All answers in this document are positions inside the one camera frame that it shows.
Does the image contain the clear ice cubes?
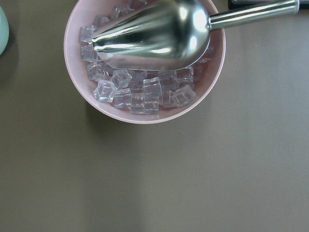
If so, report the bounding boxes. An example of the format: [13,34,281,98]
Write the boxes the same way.
[80,0,213,115]

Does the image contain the steel ice scoop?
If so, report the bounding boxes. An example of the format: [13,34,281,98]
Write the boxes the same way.
[92,0,300,71]

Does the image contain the pink bowl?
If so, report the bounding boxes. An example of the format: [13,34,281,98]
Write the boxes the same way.
[64,0,226,124]

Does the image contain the green bowl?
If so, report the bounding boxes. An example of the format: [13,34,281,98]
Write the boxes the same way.
[0,7,10,55]

